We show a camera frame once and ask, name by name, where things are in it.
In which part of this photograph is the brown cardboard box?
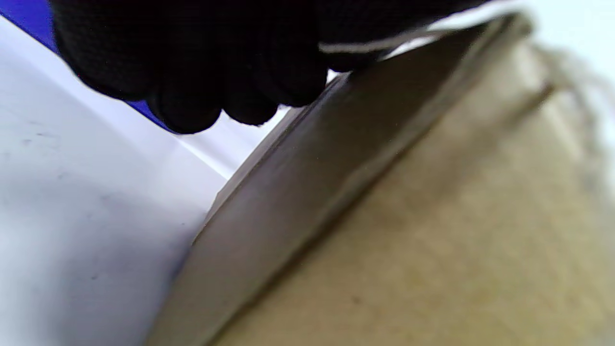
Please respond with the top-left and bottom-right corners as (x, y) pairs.
(147, 12), (615, 346)

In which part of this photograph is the white twine knot string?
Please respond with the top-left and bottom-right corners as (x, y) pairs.
(320, 26), (615, 193)

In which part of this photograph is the blue plastic recycling bin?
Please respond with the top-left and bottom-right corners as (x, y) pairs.
(0, 0), (178, 134)

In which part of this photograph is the person's left hand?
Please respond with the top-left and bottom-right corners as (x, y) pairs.
(48, 0), (491, 134)

